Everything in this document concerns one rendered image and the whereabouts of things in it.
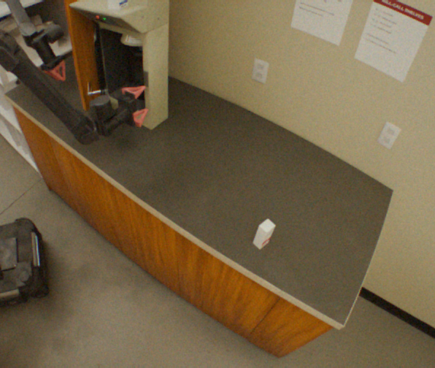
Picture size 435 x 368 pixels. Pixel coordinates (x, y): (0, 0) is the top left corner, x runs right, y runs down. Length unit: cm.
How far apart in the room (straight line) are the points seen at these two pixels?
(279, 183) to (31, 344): 169
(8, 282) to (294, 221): 161
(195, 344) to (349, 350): 97
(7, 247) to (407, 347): 269
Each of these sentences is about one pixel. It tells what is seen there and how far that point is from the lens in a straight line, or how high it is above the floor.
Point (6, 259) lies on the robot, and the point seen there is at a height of 26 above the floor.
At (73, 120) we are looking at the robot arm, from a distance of 97.
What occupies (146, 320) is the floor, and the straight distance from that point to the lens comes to 191.
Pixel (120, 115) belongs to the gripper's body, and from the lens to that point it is 102.
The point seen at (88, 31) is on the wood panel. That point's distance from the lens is 143.
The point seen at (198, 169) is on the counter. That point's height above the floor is 94.
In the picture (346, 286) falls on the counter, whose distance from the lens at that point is 108.
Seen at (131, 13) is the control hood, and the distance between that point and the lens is 106.
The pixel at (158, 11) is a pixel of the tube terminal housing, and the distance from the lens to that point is 115.
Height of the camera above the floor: 184
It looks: 50 degrees down
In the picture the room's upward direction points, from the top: 8 degrees clockwise
